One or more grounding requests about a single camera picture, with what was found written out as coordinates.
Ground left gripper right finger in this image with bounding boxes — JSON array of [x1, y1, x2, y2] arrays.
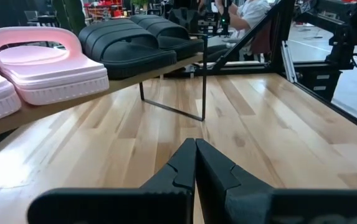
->
[[196, 139, 357, 224]]

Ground person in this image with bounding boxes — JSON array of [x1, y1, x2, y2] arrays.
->
[[198, 0, 273, 32]]

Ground black table frame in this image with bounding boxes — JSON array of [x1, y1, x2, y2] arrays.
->
[[165, 0, 357, 138]]

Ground black ridged slide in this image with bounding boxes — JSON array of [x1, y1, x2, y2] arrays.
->
[[78, 18, 178, 80], [130, 14, 205, 62]]

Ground black pole green light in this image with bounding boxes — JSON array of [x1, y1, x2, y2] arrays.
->
[[219, 0, 231, 35]]

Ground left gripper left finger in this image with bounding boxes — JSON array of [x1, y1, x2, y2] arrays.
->
[[27, 138, 197, 224]]

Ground brown chair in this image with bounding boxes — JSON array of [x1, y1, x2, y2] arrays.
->
[[249, 20, 273, 56]]

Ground wooden shelf black metal frame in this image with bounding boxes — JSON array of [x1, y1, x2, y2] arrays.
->
[[0, 33, 209, 142]]

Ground red storage rack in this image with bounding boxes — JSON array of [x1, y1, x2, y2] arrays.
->
[[83, 0, 125, 19]]

